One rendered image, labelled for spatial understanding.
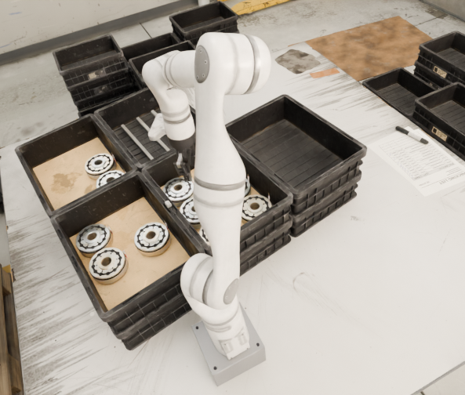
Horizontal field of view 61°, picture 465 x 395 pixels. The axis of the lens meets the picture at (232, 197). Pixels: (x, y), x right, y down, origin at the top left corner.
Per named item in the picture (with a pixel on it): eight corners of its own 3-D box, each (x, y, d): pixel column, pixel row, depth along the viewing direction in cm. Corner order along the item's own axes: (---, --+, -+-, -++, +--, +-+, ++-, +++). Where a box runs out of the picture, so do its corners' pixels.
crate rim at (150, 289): (208, 258, 104) (207, 252, 102) (104, 325, 94) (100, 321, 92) (141, 175, 127) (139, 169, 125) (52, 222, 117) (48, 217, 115)
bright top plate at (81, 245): (114, 241, 117) (114, 240, 116) (81, 258, 114) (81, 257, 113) (103, 219, 123) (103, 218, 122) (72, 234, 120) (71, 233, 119)
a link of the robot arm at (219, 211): (228, 196, 64) (183, 180, 69) (218, 323, 76) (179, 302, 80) (256, 179, 72) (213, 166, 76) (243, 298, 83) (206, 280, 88)
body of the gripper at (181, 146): (190, 140, 98) (196, 167, 105) (197, 118, 103) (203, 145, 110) (161, 139, 99) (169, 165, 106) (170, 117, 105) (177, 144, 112)
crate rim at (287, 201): (296, 201, 113) (296, 196, 112) (208, 258, 104) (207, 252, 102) (218, 133, 136) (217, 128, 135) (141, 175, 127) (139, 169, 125)
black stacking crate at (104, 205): (212, 276, 111) (206, 254, 102) (117, 339, 102) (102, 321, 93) (148, 194, 134) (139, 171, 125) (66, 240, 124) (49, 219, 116)
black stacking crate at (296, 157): (363, 175, 130) (368, 150, 122) (295, 221, 121) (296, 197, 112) (285, 119, 153) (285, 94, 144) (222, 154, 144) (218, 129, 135)
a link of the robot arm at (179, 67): (202, 47, 82) (164, 45, 78) (277, 31, 60) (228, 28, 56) (204, 92, 85) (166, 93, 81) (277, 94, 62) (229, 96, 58)
